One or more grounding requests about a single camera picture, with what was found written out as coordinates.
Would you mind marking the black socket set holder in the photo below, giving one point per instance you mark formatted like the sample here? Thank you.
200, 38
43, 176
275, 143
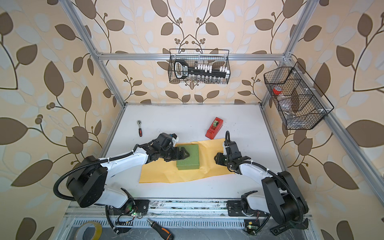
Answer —
183, 71

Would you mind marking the back black wire basket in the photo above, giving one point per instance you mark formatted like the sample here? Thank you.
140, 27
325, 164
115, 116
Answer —
215, 57

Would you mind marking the right black wire basket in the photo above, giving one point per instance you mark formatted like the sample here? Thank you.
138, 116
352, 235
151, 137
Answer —
311, 105

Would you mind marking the green gift box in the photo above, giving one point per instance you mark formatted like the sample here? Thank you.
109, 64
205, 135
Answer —
192, 162

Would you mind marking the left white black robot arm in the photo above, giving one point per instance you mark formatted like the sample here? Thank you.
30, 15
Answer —
86, 184

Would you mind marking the black wire basket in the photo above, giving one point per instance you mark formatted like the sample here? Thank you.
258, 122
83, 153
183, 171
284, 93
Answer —
311, 105
215, 57

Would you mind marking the red handled ratchet wrench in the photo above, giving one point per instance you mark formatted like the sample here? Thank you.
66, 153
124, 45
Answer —
139, 122

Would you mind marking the red tape dispenser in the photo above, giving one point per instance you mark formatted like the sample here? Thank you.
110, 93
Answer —
214, 128

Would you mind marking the red cap plastic bottle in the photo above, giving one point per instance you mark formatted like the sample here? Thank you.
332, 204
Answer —
285, 102

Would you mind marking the orange black screwdriver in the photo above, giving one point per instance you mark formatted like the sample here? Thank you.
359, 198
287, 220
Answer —
163, 232

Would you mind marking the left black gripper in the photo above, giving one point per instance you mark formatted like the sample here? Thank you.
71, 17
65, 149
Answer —
178, 155

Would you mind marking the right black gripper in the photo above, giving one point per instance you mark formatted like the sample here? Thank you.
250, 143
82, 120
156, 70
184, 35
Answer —
218, 159

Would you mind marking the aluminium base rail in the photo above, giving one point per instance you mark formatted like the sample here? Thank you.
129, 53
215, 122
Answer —
172, 208

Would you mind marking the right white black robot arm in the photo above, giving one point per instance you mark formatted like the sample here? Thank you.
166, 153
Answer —
280, 198

